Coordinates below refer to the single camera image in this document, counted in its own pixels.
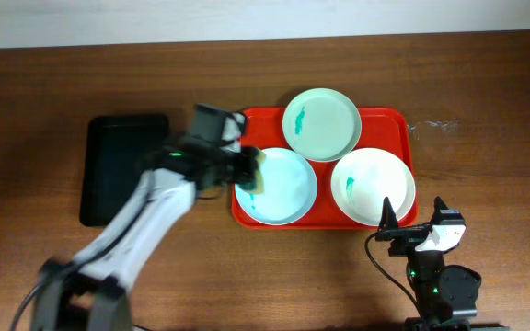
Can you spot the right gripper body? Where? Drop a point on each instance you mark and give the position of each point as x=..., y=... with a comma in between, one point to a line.
x=409, y=233

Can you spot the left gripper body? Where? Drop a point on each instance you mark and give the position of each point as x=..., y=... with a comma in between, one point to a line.
x=239, y=168

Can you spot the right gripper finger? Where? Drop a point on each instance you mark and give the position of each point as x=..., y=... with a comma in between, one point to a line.
x=441, y=211
x=388, y=220

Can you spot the white plate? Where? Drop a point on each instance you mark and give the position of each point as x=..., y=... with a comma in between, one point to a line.
x=363, y=178

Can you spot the green yellow sponge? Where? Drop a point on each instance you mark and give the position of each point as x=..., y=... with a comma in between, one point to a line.
x=259, y=172

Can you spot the light blue plate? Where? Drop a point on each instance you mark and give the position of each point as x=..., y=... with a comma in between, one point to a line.
x=289, y=189

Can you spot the mint green plate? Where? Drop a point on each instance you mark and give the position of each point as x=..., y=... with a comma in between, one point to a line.
x=321, y=124

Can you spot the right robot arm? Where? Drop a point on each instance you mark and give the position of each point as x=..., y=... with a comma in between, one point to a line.
x=443, y=295

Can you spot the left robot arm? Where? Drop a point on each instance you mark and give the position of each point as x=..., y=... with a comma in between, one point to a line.
x=91, y=291

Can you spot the black plastic tray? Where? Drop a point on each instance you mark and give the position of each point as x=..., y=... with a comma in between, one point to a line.
x=115, y=148

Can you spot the red plastic tray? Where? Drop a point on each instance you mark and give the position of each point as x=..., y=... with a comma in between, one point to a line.
x=383, y=128

